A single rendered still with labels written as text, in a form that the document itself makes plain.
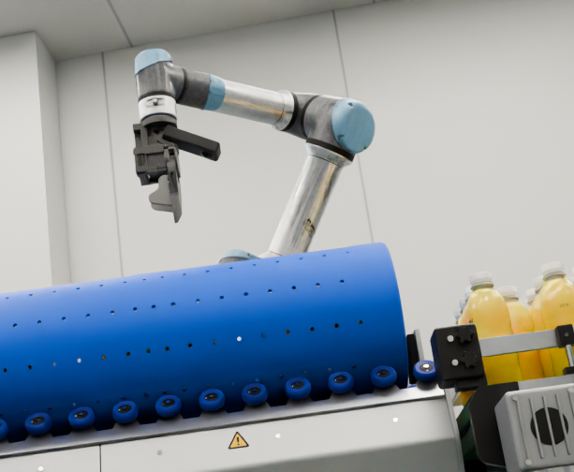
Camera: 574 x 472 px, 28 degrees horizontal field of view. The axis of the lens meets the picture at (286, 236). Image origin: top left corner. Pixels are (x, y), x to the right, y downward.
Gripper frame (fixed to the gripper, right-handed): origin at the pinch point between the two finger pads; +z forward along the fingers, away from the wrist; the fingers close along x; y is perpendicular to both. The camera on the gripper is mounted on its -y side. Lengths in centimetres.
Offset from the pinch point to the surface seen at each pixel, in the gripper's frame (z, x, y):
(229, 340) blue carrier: 29.3, 13.0, -7.3
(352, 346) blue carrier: 32.7, 11.5, -28.2
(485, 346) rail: 38, 20, -49
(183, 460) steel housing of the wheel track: 49, 13, 3
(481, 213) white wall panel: -90, -272, -115
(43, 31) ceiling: -205, -263, 73
